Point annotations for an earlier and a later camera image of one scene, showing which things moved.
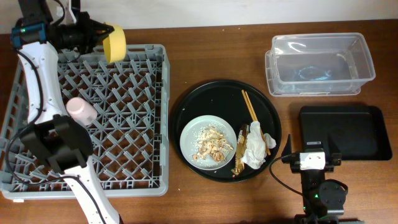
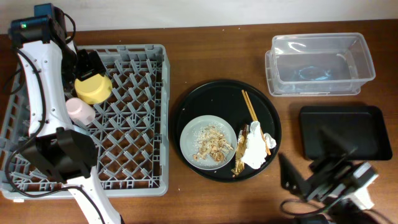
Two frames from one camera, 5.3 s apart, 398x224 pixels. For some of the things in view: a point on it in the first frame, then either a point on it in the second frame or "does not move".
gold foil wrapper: (240, 150) does not move
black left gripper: (91, 34) to (90, 66)
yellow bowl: (115, 45) to (94, 91)
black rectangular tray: (357, 132) does not move
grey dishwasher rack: (130, 135) does not move
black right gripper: (296, 160) to (319, 179)
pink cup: (82, 111) does not move
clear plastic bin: (318, 64) does not move
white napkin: (256, 151) does not move
